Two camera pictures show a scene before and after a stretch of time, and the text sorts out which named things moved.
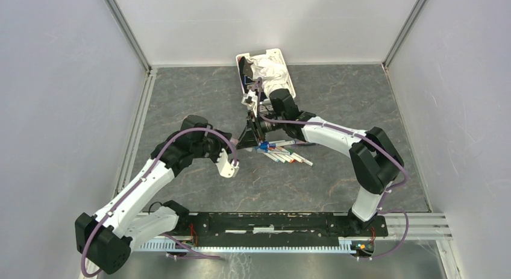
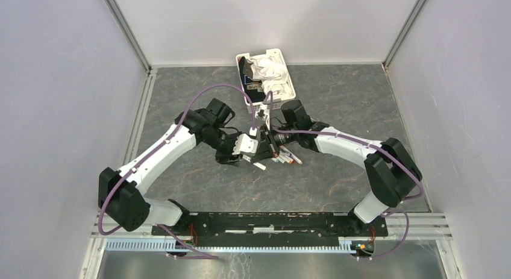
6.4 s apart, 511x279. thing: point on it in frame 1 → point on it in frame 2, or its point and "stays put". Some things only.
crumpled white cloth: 270,71 stays put
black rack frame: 275,229 stays put
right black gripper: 252,132 → 267,146
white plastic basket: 264,73 stays put
